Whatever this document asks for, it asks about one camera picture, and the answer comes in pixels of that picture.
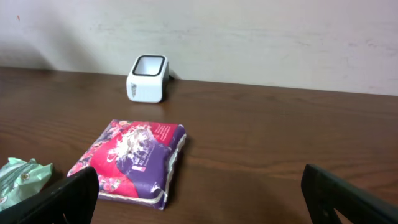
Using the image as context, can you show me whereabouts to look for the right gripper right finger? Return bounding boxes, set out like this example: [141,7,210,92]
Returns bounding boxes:
[301,164,397,224]

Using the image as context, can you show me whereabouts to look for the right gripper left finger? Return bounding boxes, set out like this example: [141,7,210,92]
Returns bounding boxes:
[1,167,99,224]

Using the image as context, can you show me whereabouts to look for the mint green wipes packet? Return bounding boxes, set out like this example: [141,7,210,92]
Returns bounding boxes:
[1,157,53,211]

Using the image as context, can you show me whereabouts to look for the purple pink floral pack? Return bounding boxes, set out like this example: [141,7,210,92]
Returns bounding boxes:
[68,119,187,210]

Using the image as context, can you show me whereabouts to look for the white barcode scanner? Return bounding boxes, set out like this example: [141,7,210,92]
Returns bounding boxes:
[126,55,169,103]

